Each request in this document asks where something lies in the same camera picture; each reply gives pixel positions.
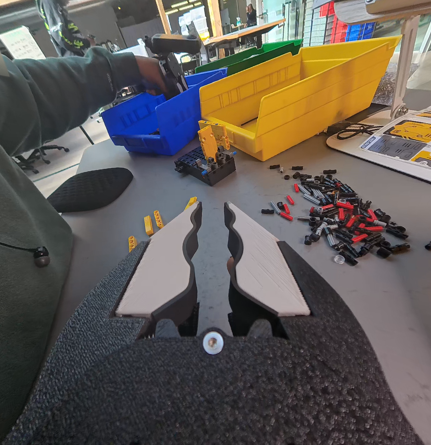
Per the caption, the black mesh pad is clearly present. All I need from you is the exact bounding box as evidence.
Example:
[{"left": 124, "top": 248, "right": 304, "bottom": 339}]
[{"left": 47, "top": 168, "right": 133, "bottom": 213}]

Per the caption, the sticker sheet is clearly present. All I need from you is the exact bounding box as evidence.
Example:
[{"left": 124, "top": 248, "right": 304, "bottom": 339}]
[{"left": 358, "top": 111, "right": 431, "bottom": 165}]

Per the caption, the black office chair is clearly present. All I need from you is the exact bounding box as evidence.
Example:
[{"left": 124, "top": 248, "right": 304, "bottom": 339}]
[{"left": 14, "top": 144, "right": 70, "bottom": 174}]

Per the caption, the pile of small lego pins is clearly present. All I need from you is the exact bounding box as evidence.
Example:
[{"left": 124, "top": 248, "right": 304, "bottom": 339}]
[{"left": 261, "top": 164, "right": 410, "bottom": 266}]

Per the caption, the black cable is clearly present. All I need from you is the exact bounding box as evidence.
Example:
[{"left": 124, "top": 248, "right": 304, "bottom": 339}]
[{"left": 336, "top": 124, "right": 385, "bottom": 140}]

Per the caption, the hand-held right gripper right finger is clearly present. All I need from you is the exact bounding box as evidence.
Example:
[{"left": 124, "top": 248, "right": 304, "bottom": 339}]
[{"left": 224, "top": 202, "right": 311, "bottom": 337}]

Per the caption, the yellow plastic bin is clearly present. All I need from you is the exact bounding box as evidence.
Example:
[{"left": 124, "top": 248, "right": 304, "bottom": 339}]
[{"left": 199, "top": 35, "right": 403, "bottom": 162}]

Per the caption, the green plastic bin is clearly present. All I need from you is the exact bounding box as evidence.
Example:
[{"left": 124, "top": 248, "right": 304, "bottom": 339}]
[{"left": 195, "top": 39, "right": 303, "bottom": 74}]

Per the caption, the black and yellow lego model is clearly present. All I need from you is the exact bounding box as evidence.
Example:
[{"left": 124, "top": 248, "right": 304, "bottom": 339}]
[{"left": 174, "top": 120, "right": 237, "bottom": 186}]

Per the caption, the wooden top desk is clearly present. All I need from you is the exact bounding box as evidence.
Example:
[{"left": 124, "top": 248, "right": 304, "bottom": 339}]
[{"left": 205, "top": 19, "right": 286, "bottom": 58}]

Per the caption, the whiteboard with notes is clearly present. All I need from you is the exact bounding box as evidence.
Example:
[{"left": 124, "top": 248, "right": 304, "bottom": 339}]
[{"left": 0, "top": 26, "right": 46, "bottom": 60}]

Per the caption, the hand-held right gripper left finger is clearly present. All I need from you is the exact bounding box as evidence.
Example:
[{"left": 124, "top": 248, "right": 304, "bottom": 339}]
[{"left": 115, "top": 201, "right": 203, "bottom": 337}]

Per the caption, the person's left forearm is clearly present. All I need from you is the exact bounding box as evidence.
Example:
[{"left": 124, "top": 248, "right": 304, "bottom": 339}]
[{"left": 0, "top": 47, "right": 141, "bottom": 157}]

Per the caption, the person's left hand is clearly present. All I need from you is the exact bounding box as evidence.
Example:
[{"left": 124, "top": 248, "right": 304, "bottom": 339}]
[{"left": 135, "top": 56, "right": 168, "bottom": 97}]

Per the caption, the blue plastic bin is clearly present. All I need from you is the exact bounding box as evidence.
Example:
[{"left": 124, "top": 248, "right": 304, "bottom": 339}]
[{"left": 101, "top": 68, "right": 228, "bottom": 156}]

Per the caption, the stack of red blue crates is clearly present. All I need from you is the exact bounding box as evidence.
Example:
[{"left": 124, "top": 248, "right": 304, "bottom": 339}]
[{"left": 302, "top": 0, "right": 377, "bottom": 47}]

